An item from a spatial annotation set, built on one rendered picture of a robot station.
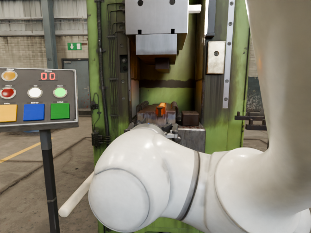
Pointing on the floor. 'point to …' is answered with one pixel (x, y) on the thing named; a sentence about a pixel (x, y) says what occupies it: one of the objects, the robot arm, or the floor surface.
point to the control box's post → (49, 179)
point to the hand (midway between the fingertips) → (155, 124)
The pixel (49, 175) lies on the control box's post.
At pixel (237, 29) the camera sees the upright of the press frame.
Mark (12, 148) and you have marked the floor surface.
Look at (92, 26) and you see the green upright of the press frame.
